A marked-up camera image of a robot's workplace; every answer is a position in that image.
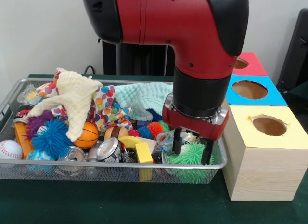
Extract colourful patterned cloth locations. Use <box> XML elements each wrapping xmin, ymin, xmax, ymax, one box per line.
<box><xmin>36</xmin><ymin>67</ymin><xmax>134</xmax><ymax>133</ymax></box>

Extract silver metal can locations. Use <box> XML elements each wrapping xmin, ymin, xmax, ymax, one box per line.
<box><xmin>96</xmin><ymin>137</ymin><xmax>123</xmax><ymax>163</ymax></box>

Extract black chair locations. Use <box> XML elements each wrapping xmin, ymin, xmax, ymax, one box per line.
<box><xmin>277</xmin><ymin>9</ymin><xmax>308</xmax><ymax>119</ymax></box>

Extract orange green spiky ball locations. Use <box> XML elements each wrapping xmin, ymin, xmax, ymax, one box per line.
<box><xmin>147</xmin><ymin>120</ymin><xmax>170</xmax><ymax>140</ymax></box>

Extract small orange basketball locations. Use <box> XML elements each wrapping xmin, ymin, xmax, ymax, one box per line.
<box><xmin>73</xmin><ymin>122</ymin><xmax>100</xmax><ymax>150</ymax></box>

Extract blue fuzzy ball with eyes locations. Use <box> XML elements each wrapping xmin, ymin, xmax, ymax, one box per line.
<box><xmin>31</xmin><ymin>119</ymin><xmax>74</xmax><ymax>158</ymax></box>

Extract wooden box with three holes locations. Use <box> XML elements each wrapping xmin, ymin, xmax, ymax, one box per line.
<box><xmin>221</xmin><ymin>52</ymin><xmax>308</xmax><ymax>201</ymax></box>

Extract cream yellow waffle cloth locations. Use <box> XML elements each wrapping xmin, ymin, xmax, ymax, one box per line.
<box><xmin>26</xmin><ymin>70</ymin><xmax>104</xmax><ymax>140</ymax></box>

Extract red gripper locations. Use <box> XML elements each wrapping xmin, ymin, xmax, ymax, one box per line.
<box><xmin>162</xmin><ymin>94</ymin><xmax>230</xmax><ymax>166</ymax></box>

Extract white baseball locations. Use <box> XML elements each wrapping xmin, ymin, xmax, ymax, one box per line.
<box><xmin>0</xmin><ymin>140</ymin><xmax>23</xmax><ymax>160</ymax></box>

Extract yellow plastic block toy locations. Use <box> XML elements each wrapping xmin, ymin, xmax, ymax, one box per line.
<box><xmin>118</xmin><ymin>135</ymin><xmax>154</xmax><ymax>164</ymax></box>

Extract dark green table cloth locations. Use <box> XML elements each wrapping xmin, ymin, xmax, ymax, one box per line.
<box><xmin>0</xmin><ymin>74</ymin><xmax>308</xmax><ymax>224</ymax></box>

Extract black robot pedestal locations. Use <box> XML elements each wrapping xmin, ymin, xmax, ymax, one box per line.
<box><xmin>101</xmin><ymin>41</ymin><xmax>175</xmax><ymax>75</ymax></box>

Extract shallow wire mesh bin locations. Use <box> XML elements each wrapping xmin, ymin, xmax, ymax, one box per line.
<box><xmin>0</xmin><ymin>78</ymin><xmax>228</xmax><ymax>184</ymax></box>

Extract mint green waffle cloth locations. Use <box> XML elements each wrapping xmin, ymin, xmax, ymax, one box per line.
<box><xmin>115</xmin><ymin>82</ymin><xmax>175</xmax><ymax>121</ymax></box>

